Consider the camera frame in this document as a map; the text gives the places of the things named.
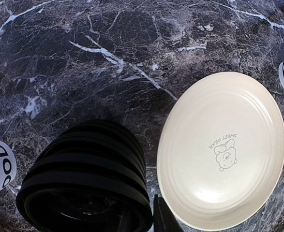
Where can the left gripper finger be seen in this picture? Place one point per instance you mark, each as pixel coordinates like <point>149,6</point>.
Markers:
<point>163,218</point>

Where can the stack of black lids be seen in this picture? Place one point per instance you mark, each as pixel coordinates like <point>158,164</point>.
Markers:
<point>91,178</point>

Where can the cream round plate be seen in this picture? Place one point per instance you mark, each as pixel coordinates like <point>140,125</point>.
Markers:
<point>221,151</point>

